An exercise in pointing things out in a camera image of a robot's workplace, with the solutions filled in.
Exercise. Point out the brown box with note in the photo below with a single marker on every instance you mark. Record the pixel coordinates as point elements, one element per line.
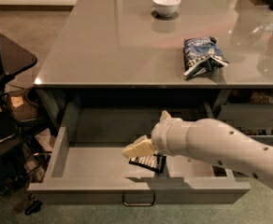
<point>24,104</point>

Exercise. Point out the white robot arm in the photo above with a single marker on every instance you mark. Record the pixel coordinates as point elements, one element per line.
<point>207,140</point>

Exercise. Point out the metal drawer handle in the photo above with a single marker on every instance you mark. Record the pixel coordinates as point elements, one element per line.
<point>138,200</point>

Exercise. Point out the blue chip bag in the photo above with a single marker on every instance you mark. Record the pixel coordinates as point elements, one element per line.
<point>202,55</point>

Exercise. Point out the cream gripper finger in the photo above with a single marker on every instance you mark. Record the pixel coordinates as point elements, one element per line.
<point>165,115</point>
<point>142,147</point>

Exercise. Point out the white ceramic bowl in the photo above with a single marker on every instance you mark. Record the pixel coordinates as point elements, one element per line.
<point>166,8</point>

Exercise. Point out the grey right upper drawer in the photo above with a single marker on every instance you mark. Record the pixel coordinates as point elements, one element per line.
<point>248,116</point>

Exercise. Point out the black clip on floor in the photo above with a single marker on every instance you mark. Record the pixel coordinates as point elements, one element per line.
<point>33,208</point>

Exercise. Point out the black rxbar chocolate bar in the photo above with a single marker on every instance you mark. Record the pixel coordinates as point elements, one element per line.
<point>155,162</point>

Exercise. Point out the black round side table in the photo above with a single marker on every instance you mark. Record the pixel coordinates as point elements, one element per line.
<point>15,59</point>

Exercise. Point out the open grey top drawer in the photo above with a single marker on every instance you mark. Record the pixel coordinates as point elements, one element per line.
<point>87,165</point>

